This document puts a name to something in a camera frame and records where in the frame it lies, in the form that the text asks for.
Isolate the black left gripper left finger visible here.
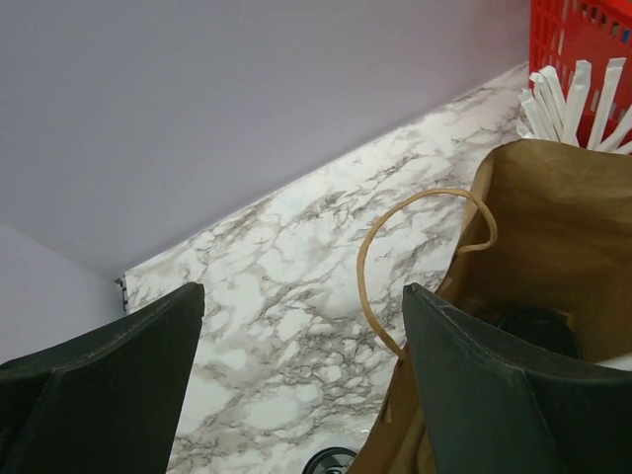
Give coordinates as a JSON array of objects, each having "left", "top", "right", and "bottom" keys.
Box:
[{"left": 1, "top": 282, "right": 204, "bottom": 473}]

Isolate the black coffee cup lid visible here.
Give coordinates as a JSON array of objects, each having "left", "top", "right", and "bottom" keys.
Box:
[{"left": 302, "top": 446, "right": 356, "bottom": 474}]

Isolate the brown paper bag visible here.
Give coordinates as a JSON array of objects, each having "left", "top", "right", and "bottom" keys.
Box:
[{"left": 350, "top": 139, "right": 631, "bottom": 473}]

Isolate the red cup with straws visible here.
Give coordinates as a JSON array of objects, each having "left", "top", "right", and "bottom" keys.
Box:
[{"left": 515, "top": 57, "right": 631, "bottom": 155}]

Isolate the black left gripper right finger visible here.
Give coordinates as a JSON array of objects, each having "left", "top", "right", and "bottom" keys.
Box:
[{"left": 403, "top": 283, "right": 631, "bottom": 473}]

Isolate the red plastic basket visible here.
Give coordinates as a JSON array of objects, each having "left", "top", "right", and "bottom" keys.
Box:
[{"left": 528, "top": 0, "right": 632, "bottom": 147}]

